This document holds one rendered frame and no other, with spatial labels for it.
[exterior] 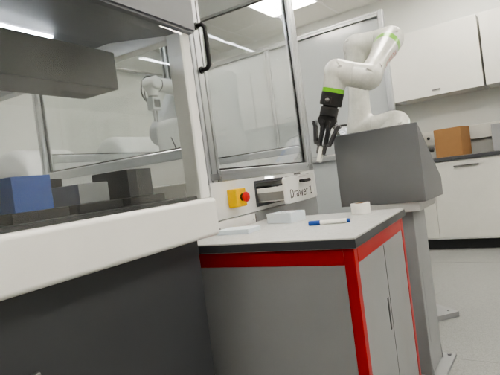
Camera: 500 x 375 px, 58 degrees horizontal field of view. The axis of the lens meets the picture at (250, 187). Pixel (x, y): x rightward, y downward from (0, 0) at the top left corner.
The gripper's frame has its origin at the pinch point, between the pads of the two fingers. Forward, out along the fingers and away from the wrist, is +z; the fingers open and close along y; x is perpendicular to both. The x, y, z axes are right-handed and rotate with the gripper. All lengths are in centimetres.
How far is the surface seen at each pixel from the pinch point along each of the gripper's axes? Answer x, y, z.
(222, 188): -39.2, -21.9, 17.1
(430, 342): 16, 59, 70
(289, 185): -11.1, -6.6, 14.5
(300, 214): -27.3, 7.1, 21.2
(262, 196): -12.7, -17.5, 22.0
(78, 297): -124, 0, 27
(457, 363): 31, 72, 81
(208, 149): -44, -27, 3
